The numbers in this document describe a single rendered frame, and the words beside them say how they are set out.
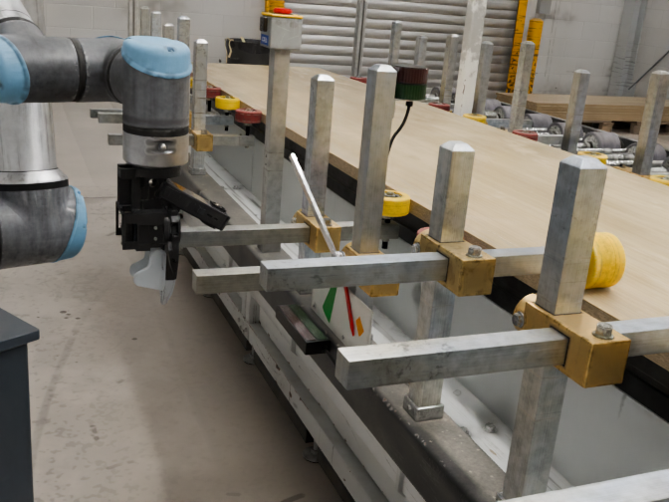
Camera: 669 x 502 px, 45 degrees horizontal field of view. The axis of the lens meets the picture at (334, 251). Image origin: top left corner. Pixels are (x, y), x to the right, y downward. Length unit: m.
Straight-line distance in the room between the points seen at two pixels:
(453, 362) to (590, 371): 0.14
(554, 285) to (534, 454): 0.20
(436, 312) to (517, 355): 0.31
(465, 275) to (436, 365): 0.27
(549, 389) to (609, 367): 0.10
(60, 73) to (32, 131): 0.48
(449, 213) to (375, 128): 0.26
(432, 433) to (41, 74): 0.72
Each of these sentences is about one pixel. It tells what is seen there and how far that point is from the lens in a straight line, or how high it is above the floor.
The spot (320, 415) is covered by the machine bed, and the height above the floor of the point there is 0.17.
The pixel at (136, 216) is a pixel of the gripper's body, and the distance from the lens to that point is 1.14.
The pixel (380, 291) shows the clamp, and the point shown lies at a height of 0.83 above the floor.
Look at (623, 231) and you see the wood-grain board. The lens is 1.57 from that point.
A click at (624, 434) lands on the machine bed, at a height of 0.75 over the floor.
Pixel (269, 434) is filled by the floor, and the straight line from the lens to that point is 2.47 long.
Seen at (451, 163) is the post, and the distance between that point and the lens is 1.06.
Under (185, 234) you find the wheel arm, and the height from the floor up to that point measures 0.85.
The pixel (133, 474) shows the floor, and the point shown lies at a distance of 2.30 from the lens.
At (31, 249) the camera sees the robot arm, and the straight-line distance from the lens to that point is 1.64.
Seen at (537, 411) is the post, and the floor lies 0.85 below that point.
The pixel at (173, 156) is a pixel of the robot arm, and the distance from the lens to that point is 1.12.
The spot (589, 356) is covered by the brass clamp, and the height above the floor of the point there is 0.96.
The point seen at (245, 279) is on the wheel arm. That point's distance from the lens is 1.23.
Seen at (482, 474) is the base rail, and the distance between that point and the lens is 1.10.
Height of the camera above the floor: 1.28
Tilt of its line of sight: 18 degrees down
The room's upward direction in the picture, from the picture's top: 5 degrees clockwise
